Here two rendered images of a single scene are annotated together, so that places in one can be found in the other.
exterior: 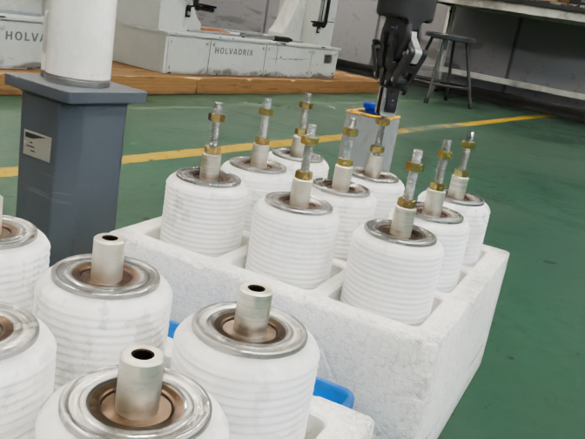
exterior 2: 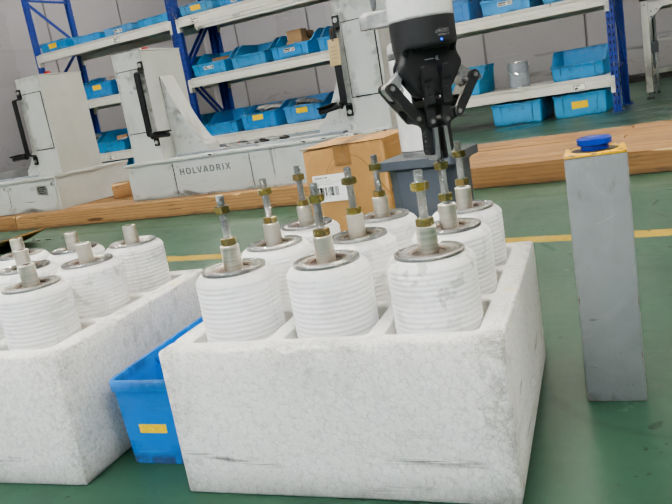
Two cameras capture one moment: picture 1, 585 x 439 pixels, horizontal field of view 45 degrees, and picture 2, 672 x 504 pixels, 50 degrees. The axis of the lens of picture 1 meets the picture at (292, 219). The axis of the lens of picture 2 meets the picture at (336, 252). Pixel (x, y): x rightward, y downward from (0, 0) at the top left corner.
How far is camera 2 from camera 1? 1.23 m
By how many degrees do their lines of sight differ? 84
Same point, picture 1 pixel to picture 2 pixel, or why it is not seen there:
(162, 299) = (72, 273)
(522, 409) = not seen: outside the picture
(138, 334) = not seen: hidden behind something
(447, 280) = (304, 329)
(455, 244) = (295, 291)
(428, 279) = (207, 306)
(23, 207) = not seen: hidden behind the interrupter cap
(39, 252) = (123, 252)
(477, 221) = (399, 280)
